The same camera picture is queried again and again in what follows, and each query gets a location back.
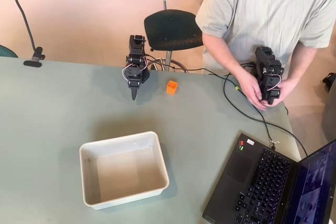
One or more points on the black laptop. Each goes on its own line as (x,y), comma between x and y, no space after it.
(257,179)

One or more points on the teal green chair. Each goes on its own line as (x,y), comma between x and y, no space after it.
(6,52)

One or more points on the dark green perforated stool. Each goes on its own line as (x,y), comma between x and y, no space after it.
(170,30)

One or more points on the person in grey-green t-shirt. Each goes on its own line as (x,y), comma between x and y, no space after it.
(262,11)

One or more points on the person's right hand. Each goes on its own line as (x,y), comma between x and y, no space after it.
(252,90)

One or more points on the black gooseneck clamp holder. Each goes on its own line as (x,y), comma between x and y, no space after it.
(36,55)

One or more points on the person's right forearm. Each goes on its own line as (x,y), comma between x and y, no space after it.
(223,56)

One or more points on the person's left hand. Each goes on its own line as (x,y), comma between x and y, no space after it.
(286,89)

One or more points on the dark grey seat back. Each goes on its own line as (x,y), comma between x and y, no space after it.
(331,116)

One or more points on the white plastic tray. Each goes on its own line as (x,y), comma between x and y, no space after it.
(123,174)

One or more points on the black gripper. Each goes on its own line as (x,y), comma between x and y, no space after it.
(134,85)

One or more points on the black leader robot arm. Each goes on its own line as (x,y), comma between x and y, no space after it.
(267,61)

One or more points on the black follower robot arm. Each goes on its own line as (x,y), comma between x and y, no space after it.
(136,44)

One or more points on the black bag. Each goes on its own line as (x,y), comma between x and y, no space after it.
(330,82)

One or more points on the small orange block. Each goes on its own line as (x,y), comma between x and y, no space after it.
(171,89)

